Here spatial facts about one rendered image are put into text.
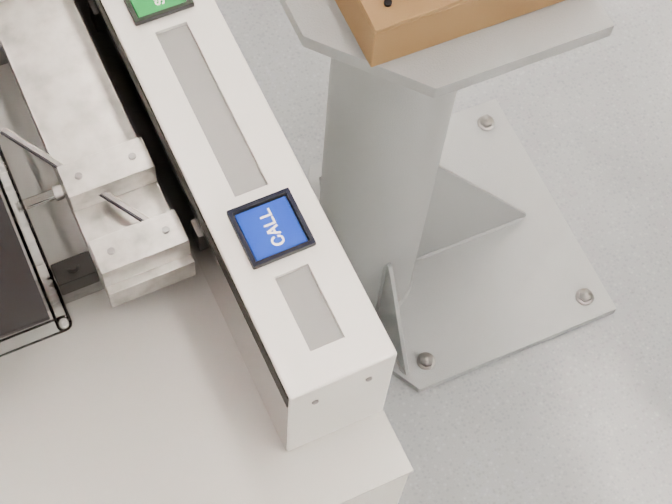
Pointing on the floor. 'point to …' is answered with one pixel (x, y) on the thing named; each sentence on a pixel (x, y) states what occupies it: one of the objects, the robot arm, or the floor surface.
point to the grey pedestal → (449, 193)
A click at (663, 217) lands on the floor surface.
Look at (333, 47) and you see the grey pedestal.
